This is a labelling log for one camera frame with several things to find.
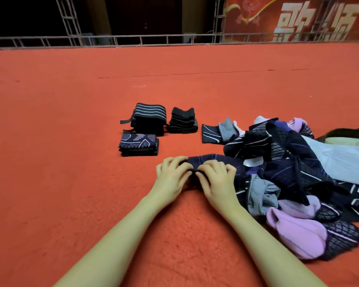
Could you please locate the person's right hand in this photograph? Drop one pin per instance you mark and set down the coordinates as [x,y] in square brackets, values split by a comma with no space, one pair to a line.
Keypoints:
[218,185]

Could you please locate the person's left hand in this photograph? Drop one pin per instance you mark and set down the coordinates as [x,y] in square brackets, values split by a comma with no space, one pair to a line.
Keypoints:
[170,179]

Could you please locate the single plain navy sock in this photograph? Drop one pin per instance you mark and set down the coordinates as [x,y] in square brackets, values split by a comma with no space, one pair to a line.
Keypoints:
[218,157]

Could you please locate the single navy white-patterned sock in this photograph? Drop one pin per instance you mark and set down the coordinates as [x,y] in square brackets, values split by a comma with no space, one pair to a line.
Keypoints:
[139,151]
[139,139]

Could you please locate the single black grey-heeled sock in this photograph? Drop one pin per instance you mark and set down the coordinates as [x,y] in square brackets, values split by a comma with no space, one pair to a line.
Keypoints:
[210,134]

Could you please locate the person's left forearm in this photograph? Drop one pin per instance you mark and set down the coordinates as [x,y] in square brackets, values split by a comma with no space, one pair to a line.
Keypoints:
[113,251]

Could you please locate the person's right forearm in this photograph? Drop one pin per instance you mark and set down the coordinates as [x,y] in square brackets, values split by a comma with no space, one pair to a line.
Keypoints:
[275,251]

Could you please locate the heap of dark patterned socks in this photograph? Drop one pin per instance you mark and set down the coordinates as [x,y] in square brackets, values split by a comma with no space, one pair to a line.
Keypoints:
[293,170]

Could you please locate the grey metal truss tower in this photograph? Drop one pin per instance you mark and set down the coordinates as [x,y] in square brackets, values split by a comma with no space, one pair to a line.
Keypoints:
[69,21]
[219,21]

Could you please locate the dark brown door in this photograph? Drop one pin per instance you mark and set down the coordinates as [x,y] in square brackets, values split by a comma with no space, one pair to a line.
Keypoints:
[143,15]

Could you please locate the red banner with white print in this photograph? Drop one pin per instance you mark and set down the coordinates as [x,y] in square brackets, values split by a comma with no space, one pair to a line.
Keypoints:
[251,18]

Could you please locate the grey metal railing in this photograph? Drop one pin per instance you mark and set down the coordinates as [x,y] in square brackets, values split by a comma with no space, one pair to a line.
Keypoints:
[48,40]

